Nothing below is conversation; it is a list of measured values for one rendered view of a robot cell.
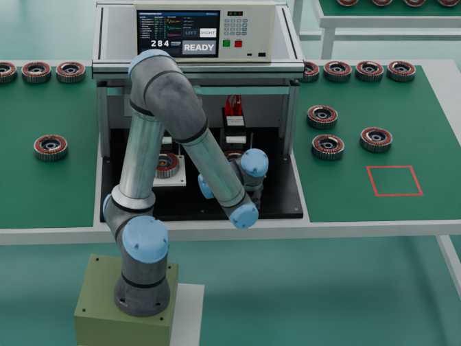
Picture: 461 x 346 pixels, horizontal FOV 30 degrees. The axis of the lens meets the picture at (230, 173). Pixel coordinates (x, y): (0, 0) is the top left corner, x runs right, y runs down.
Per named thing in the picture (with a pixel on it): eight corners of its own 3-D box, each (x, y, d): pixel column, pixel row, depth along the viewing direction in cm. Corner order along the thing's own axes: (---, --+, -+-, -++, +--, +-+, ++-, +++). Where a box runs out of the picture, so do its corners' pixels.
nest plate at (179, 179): (186, 186, 280) (186, 182, 279) (139, 187, 279) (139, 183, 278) (184, 158, 292) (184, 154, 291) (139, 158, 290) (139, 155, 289)
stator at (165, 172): (182, 178, 281) (182, 169, 279) (147, 181, 279) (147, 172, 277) (175, 157, 290) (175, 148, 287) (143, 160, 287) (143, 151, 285)
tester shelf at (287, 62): (304, 78, 279) (305, 66, 276) (92, 79, 272) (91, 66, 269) (285, 13, 313) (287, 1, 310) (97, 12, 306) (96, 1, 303)
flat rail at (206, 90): (293, 94, 282) (294, 86, 280) (102, 95, 276) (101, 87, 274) (293, 92, 283) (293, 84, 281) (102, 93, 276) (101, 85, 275)
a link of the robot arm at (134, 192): (112, 255, 226) (149, 71, 197) (97, 221, 237) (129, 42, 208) (155, 252, 231) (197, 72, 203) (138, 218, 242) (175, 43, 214)
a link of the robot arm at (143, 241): (128, 288, 218) (131, 248, 210) (113, 255, 228) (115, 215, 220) (173, 280, 222) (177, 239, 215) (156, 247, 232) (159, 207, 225)
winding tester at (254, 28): (271, 62, 277) (276, 4, 264) (134, 62, 273) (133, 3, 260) (257, 4, 307) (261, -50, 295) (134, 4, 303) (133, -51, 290)
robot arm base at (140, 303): (167, 320, 224) (169, 292, 219) (109, 314, 224) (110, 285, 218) (172, 281, 237) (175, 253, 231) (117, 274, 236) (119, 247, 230)
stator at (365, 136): (383, 132, 312) (385, 124, 310) (396, 151, 304) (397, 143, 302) (355, 136, 310) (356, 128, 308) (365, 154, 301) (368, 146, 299)
